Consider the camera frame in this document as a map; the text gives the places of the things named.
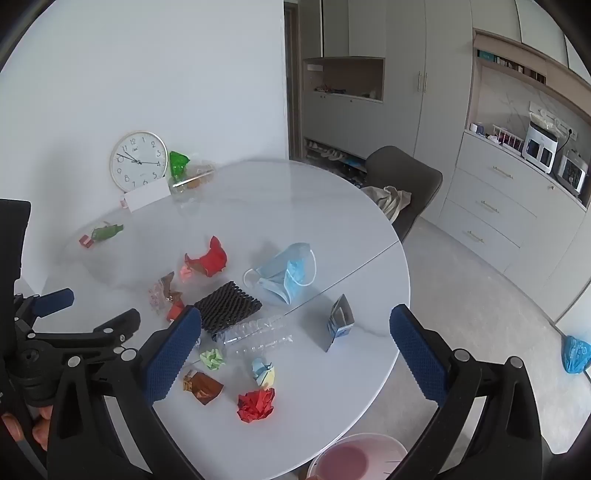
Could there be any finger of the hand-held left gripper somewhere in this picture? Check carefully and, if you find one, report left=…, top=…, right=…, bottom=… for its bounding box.
left=28, top=308, right=142, bottom=356
left=14, top=287, right=75, bottom=324

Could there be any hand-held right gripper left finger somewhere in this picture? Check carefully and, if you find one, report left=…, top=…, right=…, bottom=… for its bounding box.
left=46, top=305, right=204, bottom=480

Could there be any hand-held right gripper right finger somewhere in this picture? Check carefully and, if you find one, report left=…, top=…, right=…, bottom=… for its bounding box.
left=388, top=304, right=555, bottom=480

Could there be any brown foil wrapper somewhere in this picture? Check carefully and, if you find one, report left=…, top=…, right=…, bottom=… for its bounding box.
left=182, top=369, right=225, bottom=406

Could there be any clear brown snack wrapper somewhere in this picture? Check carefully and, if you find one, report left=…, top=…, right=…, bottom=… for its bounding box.
left=148, top=271, right=184, bottom=315

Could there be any round plastic bin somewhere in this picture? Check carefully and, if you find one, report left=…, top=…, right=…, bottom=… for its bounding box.
left=307, top=433, right=409, bottom=480

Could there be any person's left hand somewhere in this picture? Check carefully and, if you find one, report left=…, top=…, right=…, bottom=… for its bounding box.
left=0, top=405, right=52, bottom=452

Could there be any green paper ball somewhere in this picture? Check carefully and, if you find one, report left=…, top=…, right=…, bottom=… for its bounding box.
left=200, top=348, right=227, bottom=371

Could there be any black foam net sleeve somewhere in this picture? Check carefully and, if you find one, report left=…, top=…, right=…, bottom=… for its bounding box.
left=194, top=281, right=263, bottom=332

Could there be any blue drink carton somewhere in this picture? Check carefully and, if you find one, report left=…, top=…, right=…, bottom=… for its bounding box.
left=326, top=294, right=355, bottom=353

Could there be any crushed clear plastic bottle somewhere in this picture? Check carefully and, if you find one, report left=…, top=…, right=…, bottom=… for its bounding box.
left=212, top=315, right=295, bottom=358

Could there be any green candy wrapper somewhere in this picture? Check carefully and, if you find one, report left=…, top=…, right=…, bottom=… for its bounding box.
left=90, top=223, right=124, bottom=242

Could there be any blue yellow paper ball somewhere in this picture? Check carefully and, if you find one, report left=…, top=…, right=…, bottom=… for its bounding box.
left=252, top=357, right=277, bottom=388

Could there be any red crumpled paper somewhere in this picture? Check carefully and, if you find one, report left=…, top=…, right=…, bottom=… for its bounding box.
left=237, top=388, right=276, bottom=422

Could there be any large red wrapper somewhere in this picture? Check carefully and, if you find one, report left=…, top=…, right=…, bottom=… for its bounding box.
left=185, top=235, right=229, bottom=278

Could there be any white card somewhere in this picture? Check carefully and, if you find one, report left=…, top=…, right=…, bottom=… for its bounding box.
left=124, top=179, right=171, bottom=213

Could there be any beige cloth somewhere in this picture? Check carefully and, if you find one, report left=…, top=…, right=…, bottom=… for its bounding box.
left=360, top=185, right=411, bottom=223

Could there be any blue plastic bag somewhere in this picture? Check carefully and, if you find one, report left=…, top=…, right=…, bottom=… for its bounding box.
left=561, top=335, right=591, bottom=374

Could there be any grey drawer cabinet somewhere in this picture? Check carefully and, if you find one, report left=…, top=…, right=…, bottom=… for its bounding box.
left=436, top=131, right=591, bottom=319

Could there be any green plastic bag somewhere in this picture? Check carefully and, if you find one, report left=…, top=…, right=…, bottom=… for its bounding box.
left=168, top=151, right=191, bottom=182

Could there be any dark grey chair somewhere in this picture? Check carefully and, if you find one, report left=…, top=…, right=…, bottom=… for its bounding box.
left=365, top=146, right=444, bottom=243

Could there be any row of shoes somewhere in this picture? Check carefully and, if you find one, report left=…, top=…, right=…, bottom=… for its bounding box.
left=305, top=138, right=370, bottom=185

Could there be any white dish rack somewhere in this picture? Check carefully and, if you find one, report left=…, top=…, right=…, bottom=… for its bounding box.
left=489, top=124, right=527, bottom=151

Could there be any small silver oven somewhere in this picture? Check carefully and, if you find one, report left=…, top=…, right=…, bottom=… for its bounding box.
left=556, top=150, right=589, bottom=197

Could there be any white countertop appliance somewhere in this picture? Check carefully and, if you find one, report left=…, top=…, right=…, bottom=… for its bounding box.
left=522, top=121, right=561, bottom=175

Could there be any tall grey wardrobe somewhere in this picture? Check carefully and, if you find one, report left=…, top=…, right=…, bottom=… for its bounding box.
left=302, top=0, right=474, bottom=162

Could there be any row of books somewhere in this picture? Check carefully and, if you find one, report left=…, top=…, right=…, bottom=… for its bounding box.
left=478, top=48, right=546, bottom=85

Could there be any round white wall clock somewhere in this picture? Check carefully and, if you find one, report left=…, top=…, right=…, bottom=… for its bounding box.
left=109, top=131, right=170, bottom=192

